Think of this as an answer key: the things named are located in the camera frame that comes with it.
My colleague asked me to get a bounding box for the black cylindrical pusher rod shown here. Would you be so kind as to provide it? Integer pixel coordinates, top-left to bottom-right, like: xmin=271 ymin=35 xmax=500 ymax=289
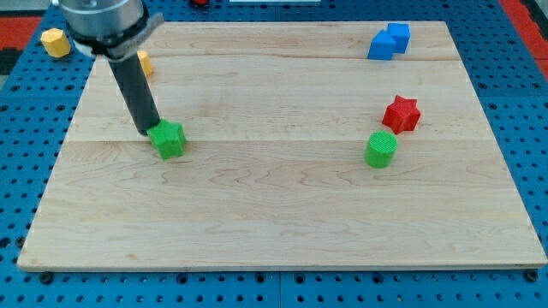
xmin=109 ymin=53 xmax=160 ymax=136

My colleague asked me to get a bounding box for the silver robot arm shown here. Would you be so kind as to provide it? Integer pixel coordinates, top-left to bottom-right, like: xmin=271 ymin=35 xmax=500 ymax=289
xmin=51 ymin=0 xmax=164 ymax=135

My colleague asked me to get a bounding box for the wooden board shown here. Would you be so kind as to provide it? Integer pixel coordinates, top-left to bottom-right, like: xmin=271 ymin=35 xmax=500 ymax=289
xmin=18 ymin=21 xmax=547 ymax=272

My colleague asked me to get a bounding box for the red star block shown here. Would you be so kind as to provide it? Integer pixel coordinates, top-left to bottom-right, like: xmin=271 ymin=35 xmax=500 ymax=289
xmin=382 ymin=95 xmax=421 ymax=134

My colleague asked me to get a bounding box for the yellow block behind rod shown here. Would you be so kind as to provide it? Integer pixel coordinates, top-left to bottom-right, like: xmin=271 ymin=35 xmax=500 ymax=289
xmin=137 ymin=50 xmax=154 ymax=77

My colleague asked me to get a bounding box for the yellow hexagon block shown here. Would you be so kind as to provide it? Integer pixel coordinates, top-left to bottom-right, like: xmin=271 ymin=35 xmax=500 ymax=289
xmin=40 ymin=28 xmax=71 ymax=58

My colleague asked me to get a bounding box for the blue pentagon block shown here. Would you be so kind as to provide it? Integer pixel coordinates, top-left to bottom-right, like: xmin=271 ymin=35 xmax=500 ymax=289
xmin=367 ymin=30 xmax=396 ymax=61

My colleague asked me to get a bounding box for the green cylinder block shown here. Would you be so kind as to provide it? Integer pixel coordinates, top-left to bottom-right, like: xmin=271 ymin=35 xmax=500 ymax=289
xmin=364 ymin=131 xmax=398 ymax=169

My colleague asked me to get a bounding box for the blue cube block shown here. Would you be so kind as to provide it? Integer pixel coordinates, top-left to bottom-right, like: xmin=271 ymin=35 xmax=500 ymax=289
xmin=387 ymin=23 xmax=411 ymax=54

